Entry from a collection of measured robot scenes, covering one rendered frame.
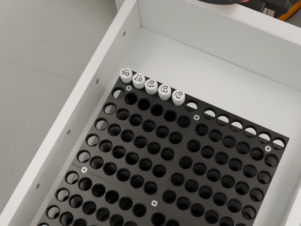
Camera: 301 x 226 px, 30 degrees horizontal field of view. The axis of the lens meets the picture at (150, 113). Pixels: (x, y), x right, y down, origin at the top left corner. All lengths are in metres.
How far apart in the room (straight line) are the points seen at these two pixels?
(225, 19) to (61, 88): 1.05
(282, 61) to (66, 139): 0.24
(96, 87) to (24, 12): 1.13
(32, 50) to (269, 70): 1.11
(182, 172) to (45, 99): 1.07
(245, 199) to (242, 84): 0.16
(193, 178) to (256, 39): 0.15
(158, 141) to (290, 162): 0.15
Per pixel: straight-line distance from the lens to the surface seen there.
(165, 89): 0.54
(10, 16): 1.72
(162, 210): 0.52
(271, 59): 0.60
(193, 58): 0.64
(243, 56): 0.62
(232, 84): 0.63
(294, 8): 1.57
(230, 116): 0.55
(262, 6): 0.59
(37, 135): 1.54
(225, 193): 0.52
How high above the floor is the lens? 1.41
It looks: 69 degrees down
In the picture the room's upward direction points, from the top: 8 degrees counter-clockwise
